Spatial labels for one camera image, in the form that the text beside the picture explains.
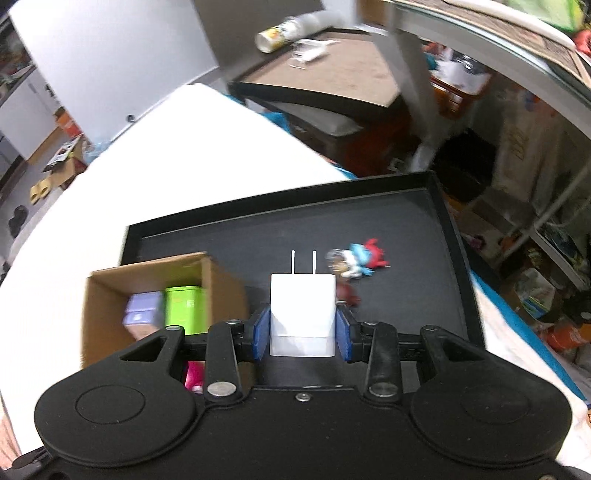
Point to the blue bed sheet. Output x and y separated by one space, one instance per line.
521 318

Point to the brown figurine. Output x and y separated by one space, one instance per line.
347 294

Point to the white cabinet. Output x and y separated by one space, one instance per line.
18 115

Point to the white roll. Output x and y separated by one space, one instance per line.
480 3

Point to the blue and red figurine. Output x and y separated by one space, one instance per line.
362 258

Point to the red toy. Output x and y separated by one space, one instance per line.
584 44

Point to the white face mask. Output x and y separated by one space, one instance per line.
309 51

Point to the black-rimmed brown tray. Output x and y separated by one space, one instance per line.
346 69

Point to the black bag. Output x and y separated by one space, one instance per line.
466 161

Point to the green box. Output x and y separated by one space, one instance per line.
184 309

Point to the patterned desk mat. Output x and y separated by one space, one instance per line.
531 39

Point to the cardboard box with black lid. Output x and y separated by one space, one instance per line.
69 170

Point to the white charger plug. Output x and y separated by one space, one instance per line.
302 309

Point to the brown cardboard box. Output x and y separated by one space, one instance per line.
217 290

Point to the green plastic bag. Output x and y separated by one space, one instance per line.
554 11

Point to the black tray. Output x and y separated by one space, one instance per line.
406 258

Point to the beige patterned cloth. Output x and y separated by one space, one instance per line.
526 138

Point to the orange box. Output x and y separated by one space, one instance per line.
69 124

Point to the purple box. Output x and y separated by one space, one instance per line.
145 309

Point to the yellow slipper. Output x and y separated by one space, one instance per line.
47 187
37 194

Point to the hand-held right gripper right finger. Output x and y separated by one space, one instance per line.
346 334

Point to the colourful printed packet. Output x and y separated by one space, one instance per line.
535 293

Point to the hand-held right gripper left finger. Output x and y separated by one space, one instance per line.
261 334

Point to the pink figurine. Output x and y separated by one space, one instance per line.
194 374

